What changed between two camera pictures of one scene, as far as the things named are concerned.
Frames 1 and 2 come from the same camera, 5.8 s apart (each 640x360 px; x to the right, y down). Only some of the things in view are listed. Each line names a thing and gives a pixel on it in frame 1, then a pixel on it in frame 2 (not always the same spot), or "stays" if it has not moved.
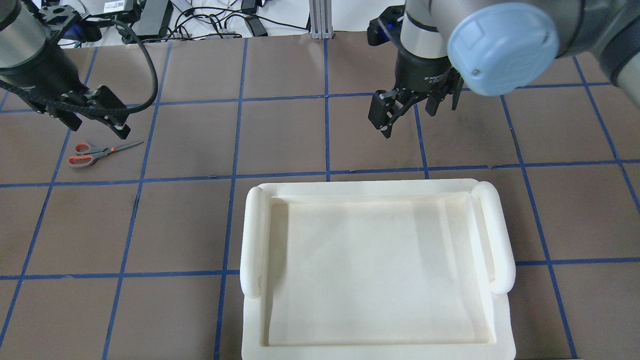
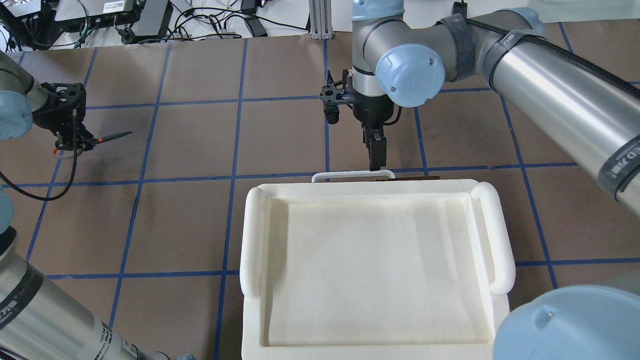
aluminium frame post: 321,19 stays
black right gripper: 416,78 to 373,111
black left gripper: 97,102 to 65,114
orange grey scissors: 88,155 to 96,141
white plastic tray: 387,270 stays
